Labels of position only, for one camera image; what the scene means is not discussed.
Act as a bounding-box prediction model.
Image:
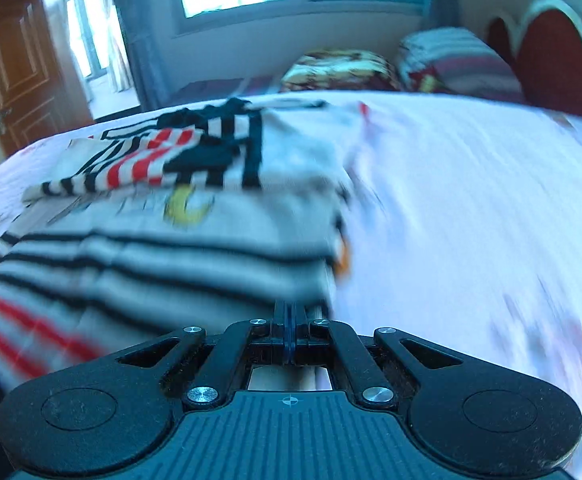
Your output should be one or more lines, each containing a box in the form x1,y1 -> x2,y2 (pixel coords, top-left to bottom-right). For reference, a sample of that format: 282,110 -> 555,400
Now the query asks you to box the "striped mattress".
168,75 -> 284,106

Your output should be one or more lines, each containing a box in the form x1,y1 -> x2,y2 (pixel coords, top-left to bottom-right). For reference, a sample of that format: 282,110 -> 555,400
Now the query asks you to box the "bed with floral sheet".
0,90 -> 582,480

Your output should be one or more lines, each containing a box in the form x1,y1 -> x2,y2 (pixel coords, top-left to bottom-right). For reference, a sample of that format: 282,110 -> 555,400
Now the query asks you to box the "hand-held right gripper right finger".
289,300 -> 466,408

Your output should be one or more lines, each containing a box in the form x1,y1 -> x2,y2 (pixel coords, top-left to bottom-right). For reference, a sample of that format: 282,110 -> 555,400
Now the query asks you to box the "striped knit sweater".
0,97 -> 372,391

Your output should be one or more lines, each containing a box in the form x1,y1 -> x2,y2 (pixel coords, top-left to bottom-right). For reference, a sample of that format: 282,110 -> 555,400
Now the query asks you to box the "striped pillow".
398,27 -> 524,103

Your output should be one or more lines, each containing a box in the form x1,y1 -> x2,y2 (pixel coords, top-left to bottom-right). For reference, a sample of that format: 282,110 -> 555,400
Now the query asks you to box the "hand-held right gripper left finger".
113,300 -> 290,408

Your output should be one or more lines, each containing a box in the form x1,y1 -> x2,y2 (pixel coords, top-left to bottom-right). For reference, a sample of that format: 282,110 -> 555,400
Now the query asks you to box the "red scalloped headboard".
486,0 -> 582,122

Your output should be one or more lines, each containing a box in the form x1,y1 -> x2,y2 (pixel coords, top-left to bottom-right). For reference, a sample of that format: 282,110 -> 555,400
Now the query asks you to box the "white sheer curtain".
98,0 -> 134,93

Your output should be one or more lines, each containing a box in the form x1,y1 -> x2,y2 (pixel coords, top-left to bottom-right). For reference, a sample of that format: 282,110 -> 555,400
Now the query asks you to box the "dark red printed cloth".
411,71 -> 456,93

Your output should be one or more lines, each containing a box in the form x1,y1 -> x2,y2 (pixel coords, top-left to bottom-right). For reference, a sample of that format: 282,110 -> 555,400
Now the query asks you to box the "brown wooden door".
0,0 -> 94,158

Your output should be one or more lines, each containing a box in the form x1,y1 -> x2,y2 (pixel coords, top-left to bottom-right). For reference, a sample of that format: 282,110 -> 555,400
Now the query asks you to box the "folded printed blanket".
280,49 -> 404,93

